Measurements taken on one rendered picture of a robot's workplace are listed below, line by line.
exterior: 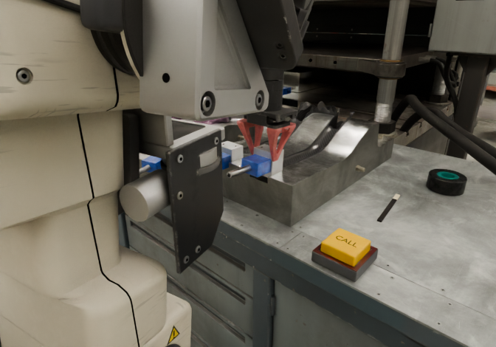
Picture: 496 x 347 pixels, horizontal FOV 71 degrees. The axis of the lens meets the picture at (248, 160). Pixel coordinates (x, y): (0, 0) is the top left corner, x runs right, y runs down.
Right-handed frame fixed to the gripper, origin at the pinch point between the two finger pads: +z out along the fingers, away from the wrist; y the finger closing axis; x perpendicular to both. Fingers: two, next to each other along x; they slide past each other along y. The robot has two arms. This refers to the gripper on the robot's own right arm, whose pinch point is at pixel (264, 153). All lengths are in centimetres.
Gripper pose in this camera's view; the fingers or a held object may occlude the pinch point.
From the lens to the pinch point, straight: 69.8
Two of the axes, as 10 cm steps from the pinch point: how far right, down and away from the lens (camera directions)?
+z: -0.3, 9.4, 3.4
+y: -7.5, -2.4, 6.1
